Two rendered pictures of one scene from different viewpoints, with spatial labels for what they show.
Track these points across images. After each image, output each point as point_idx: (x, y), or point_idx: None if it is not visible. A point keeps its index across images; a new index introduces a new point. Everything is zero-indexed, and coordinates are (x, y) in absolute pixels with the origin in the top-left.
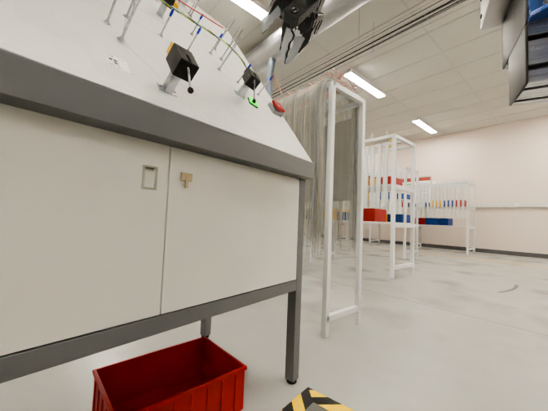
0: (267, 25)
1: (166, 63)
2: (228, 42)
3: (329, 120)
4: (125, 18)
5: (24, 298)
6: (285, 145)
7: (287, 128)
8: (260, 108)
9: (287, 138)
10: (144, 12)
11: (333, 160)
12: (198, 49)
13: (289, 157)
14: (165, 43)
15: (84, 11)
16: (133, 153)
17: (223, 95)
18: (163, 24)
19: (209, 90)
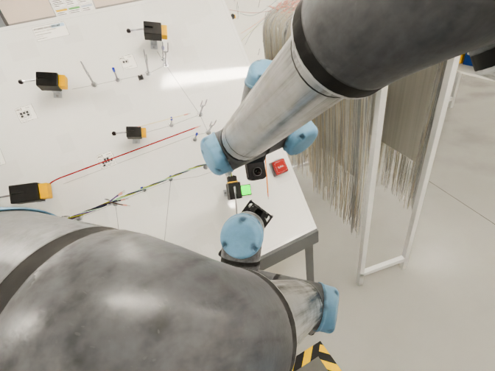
0: (227, 174)
1: (155, 235)
2: (221, 47)
3: (377, 104)
4: (115, 207)
5: None
6: (279, 234)
7: (292, 188)
8: (255, 186)
9: (286, 213)
10: (124, 162)
11: (378, 153)
12: (181, 152)
13: (281, 252)
14: (150, 198)
15: None
16: None
17: (211, 220)
18: (142, 157)
19: (196, 230)
